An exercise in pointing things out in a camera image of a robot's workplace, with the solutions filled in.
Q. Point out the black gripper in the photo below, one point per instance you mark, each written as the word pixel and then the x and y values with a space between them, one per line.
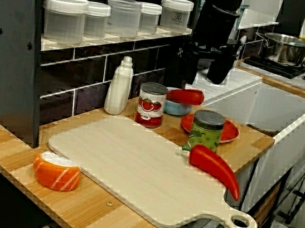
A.
pixel 212 29

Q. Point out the red toy sausage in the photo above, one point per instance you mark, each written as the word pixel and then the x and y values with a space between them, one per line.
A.
pixel 185 96

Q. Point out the salmon sushi toy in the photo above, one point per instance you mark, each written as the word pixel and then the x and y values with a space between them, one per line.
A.
pixel 54 177

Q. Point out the grey toy faucet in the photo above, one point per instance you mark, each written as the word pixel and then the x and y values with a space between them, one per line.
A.
pixel 243 41

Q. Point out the light blue bowl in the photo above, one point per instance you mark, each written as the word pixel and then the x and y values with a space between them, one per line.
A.
pixel 178 109

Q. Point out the large white-lidded plastic jar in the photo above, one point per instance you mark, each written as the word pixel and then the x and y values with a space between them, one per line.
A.
pixel 175 15
pixel 63 23

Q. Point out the green peas can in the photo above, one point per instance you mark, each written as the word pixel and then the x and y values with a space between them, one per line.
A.
pixel 206 132

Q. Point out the tomato can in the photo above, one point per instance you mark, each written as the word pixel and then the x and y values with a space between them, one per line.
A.
pixel 150 108

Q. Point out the toy stove top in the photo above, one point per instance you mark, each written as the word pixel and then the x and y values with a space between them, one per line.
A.
pixel 273 69

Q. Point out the red orange plate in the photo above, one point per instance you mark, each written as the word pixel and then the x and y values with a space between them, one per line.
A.
pixel 230 132

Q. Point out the small white-lidded plastic jar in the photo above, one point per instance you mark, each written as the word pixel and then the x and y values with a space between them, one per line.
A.
pixel 149 18
pixel 97 22

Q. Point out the white toy sink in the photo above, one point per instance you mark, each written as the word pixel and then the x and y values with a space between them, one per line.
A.
pixel 268 106

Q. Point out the stainless steel pot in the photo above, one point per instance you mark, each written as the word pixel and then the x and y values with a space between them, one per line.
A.
pixel 284 50

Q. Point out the white toy detergent bottle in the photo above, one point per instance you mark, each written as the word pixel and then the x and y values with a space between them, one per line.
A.
pixel 118 92

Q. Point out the clear lidless plastic jar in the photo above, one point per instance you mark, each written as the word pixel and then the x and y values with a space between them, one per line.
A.
pixel 123 17

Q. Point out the red toy chili pepper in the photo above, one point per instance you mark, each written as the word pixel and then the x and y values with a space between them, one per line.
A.
pixel 210 164

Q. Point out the white cutting board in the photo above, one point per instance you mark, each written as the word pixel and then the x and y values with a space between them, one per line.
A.
pixel 148 169

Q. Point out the toy oven door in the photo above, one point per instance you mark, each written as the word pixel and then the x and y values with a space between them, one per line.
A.
pixel 264 202

